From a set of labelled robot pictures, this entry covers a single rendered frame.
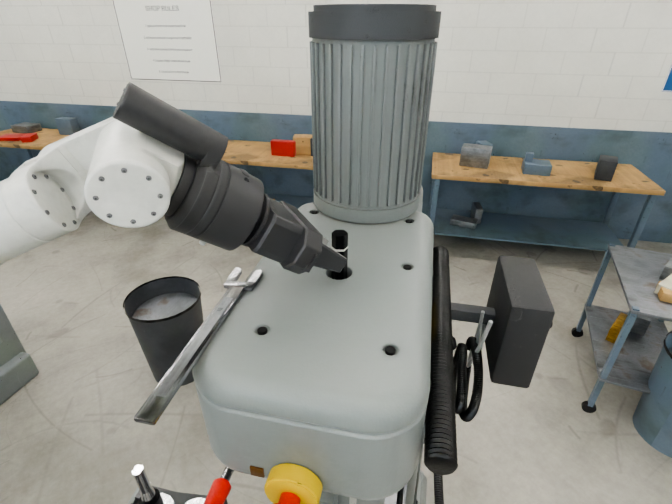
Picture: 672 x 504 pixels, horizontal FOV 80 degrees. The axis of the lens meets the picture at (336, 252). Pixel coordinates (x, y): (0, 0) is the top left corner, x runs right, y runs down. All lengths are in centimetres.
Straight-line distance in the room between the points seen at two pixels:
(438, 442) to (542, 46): 448
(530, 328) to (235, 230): 62
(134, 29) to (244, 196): 538
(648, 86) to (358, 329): 480
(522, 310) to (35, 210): 75
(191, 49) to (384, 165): 483
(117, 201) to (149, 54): 534
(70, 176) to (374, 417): 37
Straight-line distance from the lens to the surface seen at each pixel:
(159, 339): 279
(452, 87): 471
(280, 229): 44
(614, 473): 299
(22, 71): 699
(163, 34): 556
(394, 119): 64
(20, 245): 46
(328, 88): 65
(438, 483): 72
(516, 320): 85
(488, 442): 281
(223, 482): 58
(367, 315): 48
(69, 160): 48
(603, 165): 447
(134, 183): 38
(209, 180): 41
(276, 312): 49
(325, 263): 50
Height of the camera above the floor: 220
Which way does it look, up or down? 30 degrees down
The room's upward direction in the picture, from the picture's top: straight up
